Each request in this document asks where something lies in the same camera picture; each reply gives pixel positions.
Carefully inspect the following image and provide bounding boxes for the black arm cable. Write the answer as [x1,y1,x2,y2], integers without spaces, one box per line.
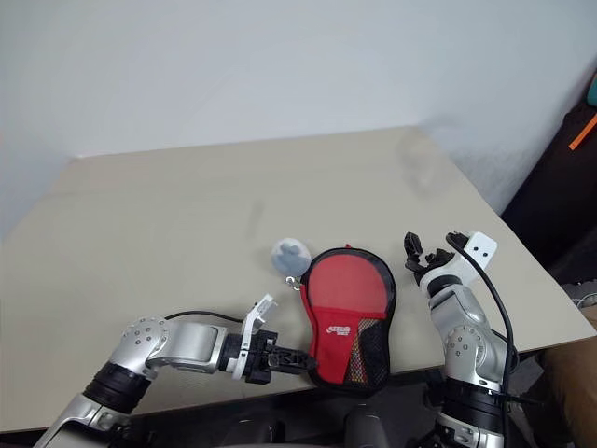
[445,231,520,424]
[164,311,247,324]

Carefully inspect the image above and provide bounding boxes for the orange strip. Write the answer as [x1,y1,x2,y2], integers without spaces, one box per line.
[568,113,597,151]

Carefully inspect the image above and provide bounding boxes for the grey plush keychain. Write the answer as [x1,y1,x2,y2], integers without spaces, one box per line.
[270,238,312,291]

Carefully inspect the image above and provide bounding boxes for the dark rounded shape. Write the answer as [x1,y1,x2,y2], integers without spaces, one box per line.
[342,403,396,448]

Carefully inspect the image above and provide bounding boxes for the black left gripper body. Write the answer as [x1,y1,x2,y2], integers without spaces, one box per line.
[242,329,282,386]

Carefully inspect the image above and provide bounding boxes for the black bag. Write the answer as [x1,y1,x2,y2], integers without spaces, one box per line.
[499,69,597,287]

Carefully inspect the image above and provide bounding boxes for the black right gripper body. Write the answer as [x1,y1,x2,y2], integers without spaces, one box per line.
[419,248,457,273]

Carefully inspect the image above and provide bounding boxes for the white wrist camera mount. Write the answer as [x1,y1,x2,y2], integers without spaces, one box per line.
[230,293,280,381]
[419,231,498,291]

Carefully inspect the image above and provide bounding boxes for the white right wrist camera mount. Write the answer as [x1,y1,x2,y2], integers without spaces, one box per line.
[419,231,498,291]

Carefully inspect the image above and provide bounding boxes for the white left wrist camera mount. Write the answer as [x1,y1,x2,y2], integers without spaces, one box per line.
[230,293,280,381]

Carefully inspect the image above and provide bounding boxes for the brown cardboard box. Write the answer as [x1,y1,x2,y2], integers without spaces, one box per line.
[539,307,597,448]

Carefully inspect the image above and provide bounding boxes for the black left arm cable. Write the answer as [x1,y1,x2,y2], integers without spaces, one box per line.
[164,311,247,324]

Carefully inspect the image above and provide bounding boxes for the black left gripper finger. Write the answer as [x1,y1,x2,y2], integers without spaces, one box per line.
[269,347,318,366]
[268,361,318,377]

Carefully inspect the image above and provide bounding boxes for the red black paddle case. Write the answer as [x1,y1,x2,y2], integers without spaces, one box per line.
[298,244,398,399]

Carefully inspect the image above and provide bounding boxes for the red table tennis paddle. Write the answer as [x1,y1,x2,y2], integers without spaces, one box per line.
[308,254,391,324]

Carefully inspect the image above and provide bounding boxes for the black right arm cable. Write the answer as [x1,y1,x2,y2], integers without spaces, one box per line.
[445,231,520,424]

